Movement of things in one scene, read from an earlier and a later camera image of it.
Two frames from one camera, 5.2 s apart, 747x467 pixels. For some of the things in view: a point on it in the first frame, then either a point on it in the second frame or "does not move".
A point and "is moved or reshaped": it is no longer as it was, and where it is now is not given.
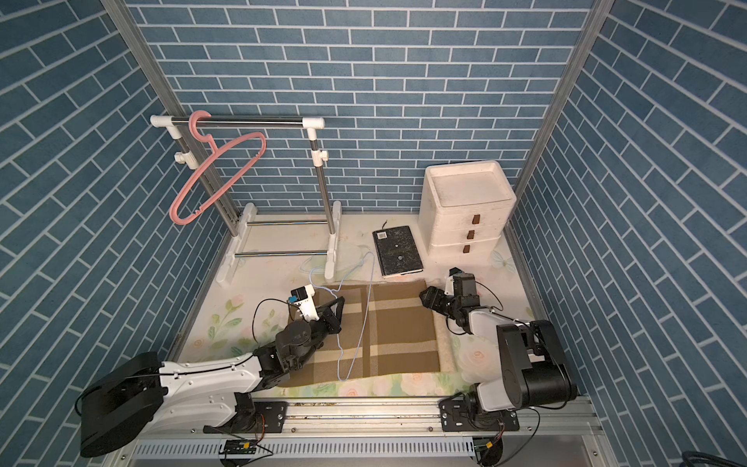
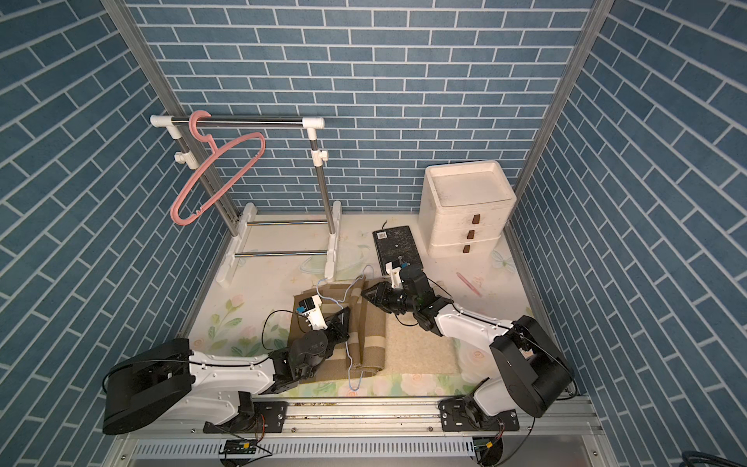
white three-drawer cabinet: x=464 y=208 does not move
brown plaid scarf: x=387 y=328 is moved or reshaped
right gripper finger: x=435 y=298 -> x=380 y=295
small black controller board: x=239 y=447 does not move
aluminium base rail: x=382 y=430 does not move
